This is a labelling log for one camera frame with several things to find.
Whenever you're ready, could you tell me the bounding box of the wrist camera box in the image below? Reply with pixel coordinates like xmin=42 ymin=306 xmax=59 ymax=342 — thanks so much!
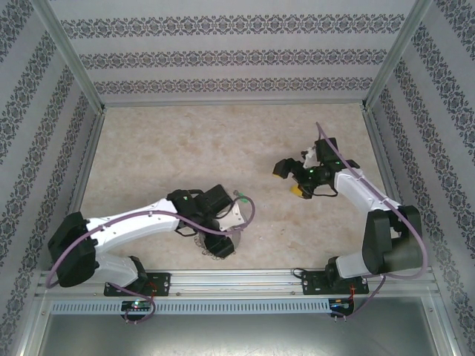
xmin=216 ymin=202 xmax=249 ymax=234
xmin=301 ymin=145 xmax=318 ymax=168

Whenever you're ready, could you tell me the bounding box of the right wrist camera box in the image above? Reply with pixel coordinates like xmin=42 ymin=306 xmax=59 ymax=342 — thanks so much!
xmin=301 ymin=145 xmax=318 ymax=168

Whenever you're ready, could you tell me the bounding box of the metal disc with key rings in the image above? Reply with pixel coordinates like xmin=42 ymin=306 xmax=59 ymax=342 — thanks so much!
xmin=192 ymin=222 xmax=246 ymax=260

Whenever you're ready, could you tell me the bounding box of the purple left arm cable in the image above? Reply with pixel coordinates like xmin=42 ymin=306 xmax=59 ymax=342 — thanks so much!
xmin=45 ymin=196 xmax=257 ymax=324

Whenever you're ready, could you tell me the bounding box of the grey slotted cable duct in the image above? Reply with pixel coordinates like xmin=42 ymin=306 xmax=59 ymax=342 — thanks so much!
xmin=50 ymin=298 xmax=331 ymax=315

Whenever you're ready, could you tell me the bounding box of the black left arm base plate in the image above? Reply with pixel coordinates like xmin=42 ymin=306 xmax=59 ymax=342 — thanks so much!
xmin=103 ymin=272 xmax=172 ymax=297

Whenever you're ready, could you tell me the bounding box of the grey metal sheet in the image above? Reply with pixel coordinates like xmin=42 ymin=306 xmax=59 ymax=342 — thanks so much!
xmin=36 ymin=313 xmax=446 ymax=356

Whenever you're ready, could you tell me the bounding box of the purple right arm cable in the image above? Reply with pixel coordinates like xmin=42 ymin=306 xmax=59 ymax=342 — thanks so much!
xmin=315 ymin=122 xmax=428 ymax=323

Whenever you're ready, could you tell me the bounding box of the small circuit board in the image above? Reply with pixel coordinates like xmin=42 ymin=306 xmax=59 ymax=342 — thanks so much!
xmin=120 ymin=299 xmax=156 ymax=316
xmin=329 ymin=296 xmax=356 ymax=316

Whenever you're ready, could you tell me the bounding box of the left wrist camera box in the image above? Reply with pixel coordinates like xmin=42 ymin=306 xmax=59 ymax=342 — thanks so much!
xmin=216 ymin=202 xmax=249 ymax=234

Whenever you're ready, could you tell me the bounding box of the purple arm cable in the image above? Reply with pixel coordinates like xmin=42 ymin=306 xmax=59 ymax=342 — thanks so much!
xmin=45 ymin=196 xmax=257 ymax=324
xmin=315 ymin=122 xmax=428 ymax=323

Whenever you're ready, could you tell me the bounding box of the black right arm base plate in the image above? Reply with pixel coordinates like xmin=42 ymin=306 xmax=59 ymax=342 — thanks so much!
xmin=301 ymin=269 xmax=370 ymax=297

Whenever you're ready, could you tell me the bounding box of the aluminium frame post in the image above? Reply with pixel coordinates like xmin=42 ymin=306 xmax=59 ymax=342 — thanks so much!
xmin=361 ymin=0 xmax=434 ymax=111
xmin=29 ymin=0 xmax=108 ymax=113

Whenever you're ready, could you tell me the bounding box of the aluminium mounting rail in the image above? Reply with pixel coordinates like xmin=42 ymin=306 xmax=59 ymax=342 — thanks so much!
xmin=36 ymin=268 xmax=435 ymax=297

